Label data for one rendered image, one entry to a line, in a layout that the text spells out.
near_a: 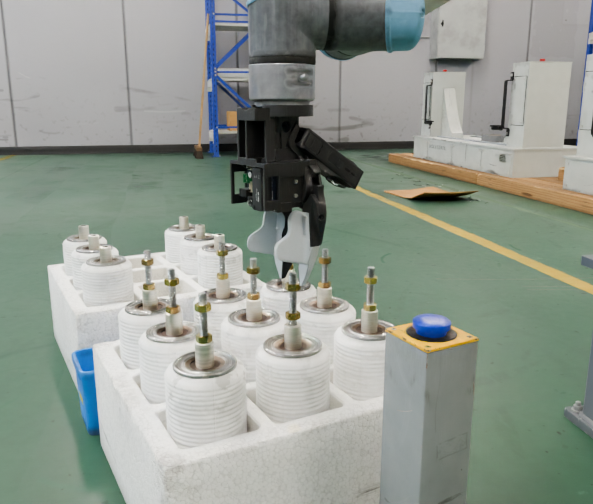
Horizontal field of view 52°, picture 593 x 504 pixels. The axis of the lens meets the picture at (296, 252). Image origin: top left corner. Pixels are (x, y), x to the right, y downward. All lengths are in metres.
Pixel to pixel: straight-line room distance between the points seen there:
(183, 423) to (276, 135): 0.34
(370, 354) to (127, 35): 6.55
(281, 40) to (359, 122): 6.84
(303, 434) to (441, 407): 0.17
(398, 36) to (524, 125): 3.50
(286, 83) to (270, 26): 0.06
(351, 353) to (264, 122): 0.32
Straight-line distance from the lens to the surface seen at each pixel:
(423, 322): 0.66
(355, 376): 0.82
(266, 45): 0.69
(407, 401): 0.67
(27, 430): 1.20
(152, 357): 0.82
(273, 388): 0.77
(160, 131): 7.15
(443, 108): 5.46
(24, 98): 7.28
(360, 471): 0.83
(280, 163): 0.68
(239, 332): 0.85
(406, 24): 0.72
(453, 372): 0.66
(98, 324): 1.20
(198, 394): 0.71
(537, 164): 4.28
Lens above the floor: 0.55
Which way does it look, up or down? 14 degrees down
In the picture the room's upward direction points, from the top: straight up
